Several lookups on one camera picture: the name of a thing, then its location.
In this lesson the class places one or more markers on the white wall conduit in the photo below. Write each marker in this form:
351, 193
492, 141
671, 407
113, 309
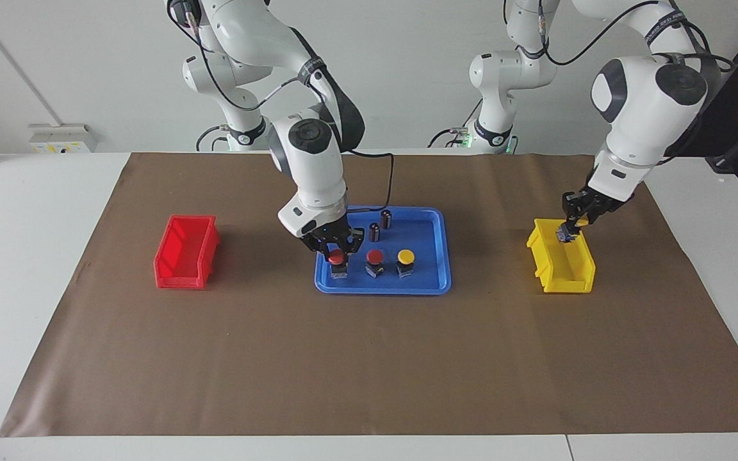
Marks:
16, 67

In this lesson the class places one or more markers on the brown paper mat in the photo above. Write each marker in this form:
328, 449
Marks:
369, 358

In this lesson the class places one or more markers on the black cylindrical capacitor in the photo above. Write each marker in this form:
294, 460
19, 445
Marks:
386, 219
374, 232

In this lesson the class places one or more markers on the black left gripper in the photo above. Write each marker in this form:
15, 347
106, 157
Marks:
593, 205

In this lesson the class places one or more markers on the yellow plastic bin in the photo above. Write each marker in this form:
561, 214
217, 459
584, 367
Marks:
567, 282

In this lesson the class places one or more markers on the red plastic bin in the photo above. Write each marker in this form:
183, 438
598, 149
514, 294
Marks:
180, 278

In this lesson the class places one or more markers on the red push button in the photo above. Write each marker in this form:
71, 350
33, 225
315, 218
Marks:
337, 266
374, 257

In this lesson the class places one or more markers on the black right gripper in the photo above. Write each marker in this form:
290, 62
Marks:
334, 234

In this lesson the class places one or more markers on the white wall socket box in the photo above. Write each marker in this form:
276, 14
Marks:
61, 137

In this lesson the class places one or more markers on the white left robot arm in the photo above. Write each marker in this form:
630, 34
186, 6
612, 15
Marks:
644, 109

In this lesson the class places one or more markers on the blue plastic tray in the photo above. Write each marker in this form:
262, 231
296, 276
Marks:
420, 282

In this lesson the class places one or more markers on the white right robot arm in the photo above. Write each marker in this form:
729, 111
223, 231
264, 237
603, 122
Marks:
308, 173

